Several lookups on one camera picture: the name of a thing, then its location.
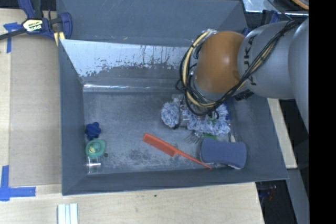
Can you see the blue and white fluffy cloth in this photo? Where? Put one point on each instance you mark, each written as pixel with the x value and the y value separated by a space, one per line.
pixel 210 127

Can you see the orange comb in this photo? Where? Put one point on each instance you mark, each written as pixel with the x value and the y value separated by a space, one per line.
pixel 164 146

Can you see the blue sponge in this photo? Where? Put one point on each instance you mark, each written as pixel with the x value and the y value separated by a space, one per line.
pixel 223 152

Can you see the dark blue flower toy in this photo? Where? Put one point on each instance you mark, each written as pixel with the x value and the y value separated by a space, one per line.
pixel 92 130

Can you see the green round toy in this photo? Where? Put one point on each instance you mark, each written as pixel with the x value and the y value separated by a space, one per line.
pixel 95 147

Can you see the clear plastic cup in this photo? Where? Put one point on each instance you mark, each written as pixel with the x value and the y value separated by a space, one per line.
pixel 93 164

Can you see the grey metal bin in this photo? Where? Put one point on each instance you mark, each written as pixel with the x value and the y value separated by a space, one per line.
pixel 131 15

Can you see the pale wood flat board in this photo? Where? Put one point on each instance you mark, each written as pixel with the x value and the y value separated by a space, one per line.
pixel 34 112

